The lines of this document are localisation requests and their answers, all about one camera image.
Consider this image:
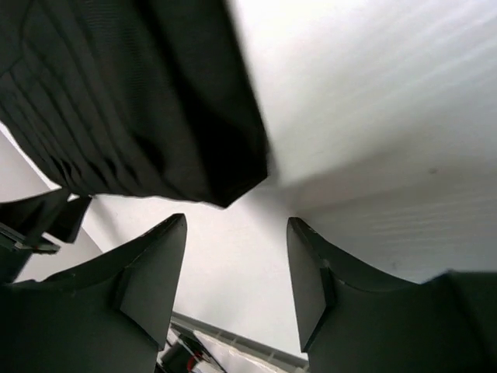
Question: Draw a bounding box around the aluminium table edge rail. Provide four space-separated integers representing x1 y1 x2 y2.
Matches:
171 312 311 372

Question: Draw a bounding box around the black pleated skirt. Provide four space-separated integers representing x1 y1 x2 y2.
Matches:
1 1 268 207

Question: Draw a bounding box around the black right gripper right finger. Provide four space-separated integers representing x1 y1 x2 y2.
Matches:
287 217 496 372

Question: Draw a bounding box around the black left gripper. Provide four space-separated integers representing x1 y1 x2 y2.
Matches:
1 190 92 284

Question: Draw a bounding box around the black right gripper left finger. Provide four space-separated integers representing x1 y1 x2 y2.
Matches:
1 214 187 372

